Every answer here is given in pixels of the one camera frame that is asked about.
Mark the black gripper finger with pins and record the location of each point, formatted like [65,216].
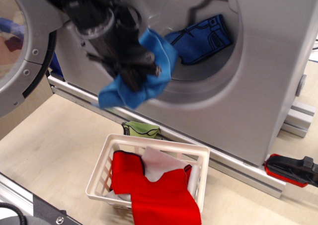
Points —
[151,69]
[133,77]

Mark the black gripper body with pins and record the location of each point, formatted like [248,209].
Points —
[116,39]

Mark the plain blue cloth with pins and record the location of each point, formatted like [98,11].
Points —
[118,93]

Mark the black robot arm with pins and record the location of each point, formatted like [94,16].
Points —
[85,14]

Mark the grey washing machine door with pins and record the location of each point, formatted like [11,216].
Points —
[22,70]

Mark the white plastic laundry basket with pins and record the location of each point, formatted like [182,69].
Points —
[100,180]

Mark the grey toy washing machine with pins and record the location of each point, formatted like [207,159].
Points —
[238,99]

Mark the blue jeans-print cloth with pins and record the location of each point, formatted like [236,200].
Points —
[201,40]

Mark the green cloth with black outline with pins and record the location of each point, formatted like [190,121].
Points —
[138,129]

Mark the white cloth in basket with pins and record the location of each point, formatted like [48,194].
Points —
[156,164]

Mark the blue object behind door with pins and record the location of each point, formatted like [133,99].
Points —
[15,42]

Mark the red cloth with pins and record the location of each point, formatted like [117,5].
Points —
[164,202]

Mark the aluminium extrusion block right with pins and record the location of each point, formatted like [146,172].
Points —
[299,119]

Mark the red and black clamp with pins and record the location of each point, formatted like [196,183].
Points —
[299,172]

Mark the long aluminium base rail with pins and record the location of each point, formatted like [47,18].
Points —
[223,165]

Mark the black bracket with screw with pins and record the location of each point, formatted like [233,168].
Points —
[49,213]

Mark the aluminium rail bottom left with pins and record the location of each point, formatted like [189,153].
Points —
[13,193]

